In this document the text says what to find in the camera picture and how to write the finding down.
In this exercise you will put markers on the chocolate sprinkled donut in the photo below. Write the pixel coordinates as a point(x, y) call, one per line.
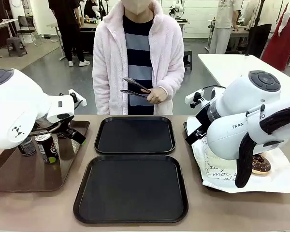
point(262, 164)

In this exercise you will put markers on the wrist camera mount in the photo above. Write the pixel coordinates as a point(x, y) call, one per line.
point(192, 97)
point(80, 99)

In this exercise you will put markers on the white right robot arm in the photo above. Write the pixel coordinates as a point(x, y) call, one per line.
point(232, 135)

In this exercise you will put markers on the black tripod pole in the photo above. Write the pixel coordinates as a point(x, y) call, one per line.
point(256, 24)

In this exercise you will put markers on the seated bystander in dark top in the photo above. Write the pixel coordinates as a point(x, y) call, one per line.
point(89, 8)

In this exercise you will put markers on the person left hand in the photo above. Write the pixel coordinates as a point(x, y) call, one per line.
point(157, 95)

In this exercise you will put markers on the black serving tongs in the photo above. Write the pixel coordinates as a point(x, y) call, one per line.
point(133, 83)

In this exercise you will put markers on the white wall desk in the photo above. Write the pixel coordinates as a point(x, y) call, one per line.
point(2, 23)

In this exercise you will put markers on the white paper sheet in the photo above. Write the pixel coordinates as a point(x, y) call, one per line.
point(268, 183)

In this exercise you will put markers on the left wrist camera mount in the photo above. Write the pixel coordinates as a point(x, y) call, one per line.
point(80, 99)

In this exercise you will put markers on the black square tray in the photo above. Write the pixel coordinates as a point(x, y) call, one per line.
point(135, 137)
point(133, 191)

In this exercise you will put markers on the brown plastic tray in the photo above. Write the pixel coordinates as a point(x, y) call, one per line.
point(26, 174)

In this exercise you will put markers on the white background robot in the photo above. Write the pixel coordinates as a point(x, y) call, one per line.
point(176, 7)

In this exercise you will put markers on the bystander white top black trousers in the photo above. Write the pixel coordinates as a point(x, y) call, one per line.
point(261, 38)

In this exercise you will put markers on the white side table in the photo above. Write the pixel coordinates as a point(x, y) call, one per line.
point(222, 67)

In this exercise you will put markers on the person in pink fleece jacket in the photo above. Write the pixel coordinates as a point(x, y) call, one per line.
point(111, 60)

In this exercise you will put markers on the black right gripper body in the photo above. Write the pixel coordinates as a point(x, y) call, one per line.
point(205, 116)

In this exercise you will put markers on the person left forearm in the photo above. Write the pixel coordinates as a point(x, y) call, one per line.
point(174, 79)

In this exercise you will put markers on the bystander in beige clothes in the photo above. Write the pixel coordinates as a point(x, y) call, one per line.
point(224, 14)

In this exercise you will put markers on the empty printed paper box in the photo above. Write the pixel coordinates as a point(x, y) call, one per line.
point(220, 169)

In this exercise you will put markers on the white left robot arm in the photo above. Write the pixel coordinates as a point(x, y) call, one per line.
point(14, 108)

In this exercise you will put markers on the grey step stool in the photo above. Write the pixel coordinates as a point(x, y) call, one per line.
point(188, 52)

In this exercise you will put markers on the dark plastic stool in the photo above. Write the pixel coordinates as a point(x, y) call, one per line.
point(15, 41)

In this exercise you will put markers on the beige face mask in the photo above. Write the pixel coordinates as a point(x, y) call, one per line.
point(137, 6)

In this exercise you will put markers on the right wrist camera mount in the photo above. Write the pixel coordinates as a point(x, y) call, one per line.
point(192, 97)

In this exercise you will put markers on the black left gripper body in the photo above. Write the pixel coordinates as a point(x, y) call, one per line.
point(66, 125)

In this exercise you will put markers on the person right forearm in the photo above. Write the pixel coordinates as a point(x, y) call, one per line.
point(100, 96)

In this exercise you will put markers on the black office chair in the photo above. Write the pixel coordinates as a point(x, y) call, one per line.
point(25, 21)

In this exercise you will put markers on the bystander in black clothes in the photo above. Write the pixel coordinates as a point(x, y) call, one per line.
point(67, 24)

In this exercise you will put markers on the grey background workbench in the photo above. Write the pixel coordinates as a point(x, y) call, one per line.
point(239, 31)

